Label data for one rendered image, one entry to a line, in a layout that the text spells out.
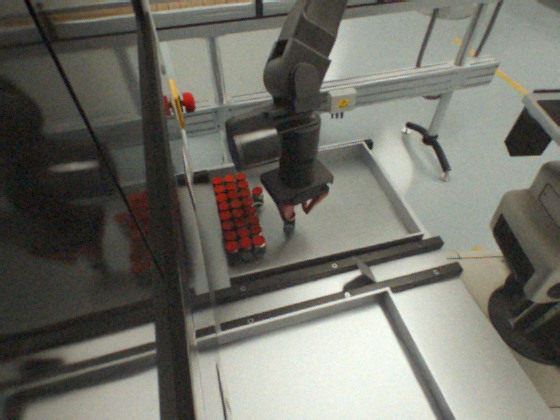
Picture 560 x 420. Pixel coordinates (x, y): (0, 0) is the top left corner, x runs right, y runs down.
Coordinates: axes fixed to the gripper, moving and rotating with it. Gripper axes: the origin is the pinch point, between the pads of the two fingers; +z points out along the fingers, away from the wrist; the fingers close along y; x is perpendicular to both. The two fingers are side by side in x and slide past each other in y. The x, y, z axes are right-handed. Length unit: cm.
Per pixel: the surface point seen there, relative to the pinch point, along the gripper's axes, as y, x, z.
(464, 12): -309, -202, 87
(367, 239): -10.3, 8.6, 4.2
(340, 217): -9.1, 2.0, 4.2
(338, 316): 2.9, 18.2, 4.3
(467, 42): -132, -68, 25
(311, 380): 11.5, 24.0, 4.4
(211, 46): -21, -95, 13
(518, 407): -10.5, 40.1, 4.4
